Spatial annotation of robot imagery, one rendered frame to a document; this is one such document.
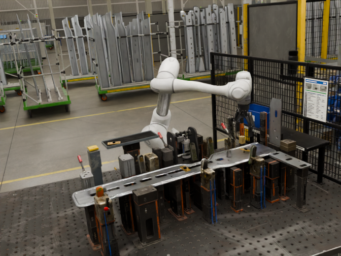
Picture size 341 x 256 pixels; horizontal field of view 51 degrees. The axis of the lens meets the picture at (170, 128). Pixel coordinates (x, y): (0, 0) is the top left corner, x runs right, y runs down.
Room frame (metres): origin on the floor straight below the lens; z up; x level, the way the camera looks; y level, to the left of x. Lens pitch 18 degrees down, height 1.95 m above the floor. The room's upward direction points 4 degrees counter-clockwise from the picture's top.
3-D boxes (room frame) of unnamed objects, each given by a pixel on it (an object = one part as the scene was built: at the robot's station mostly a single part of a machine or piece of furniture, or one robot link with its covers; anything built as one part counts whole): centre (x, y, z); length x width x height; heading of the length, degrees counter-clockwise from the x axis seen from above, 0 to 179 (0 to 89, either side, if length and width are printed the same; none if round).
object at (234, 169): (2.06, -0.39, 0.84); 0.11 x 0.08 x 0.29; 25
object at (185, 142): (2.32, -0.08, 0.94); 0.18 x 0.13 x 0.49; 115
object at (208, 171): (1.96, -0.20, 0.87); 0.12 x 0.09 x 0.35; 25
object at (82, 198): (2.08, -0.06, 1.00); 1.38 x 0.22 x 0.02; 115
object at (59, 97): (8.54, 2.94, 0.88); 1.91 x 1.00 x 1.76; 19
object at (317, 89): (2.44, -1.04, 1.30); 0.23 x 0.02 x 0.31; 25
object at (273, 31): (4.58, -1.35, 1.00); 1.34 x 0.14 x 2.00; 18
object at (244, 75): (2.28, -0.49, 1.48); 0.13 x 0.11 x 0.16; 159
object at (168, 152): (2.26, 0.04, 0.89); 0.13 x 0.11 x 0.38; 25
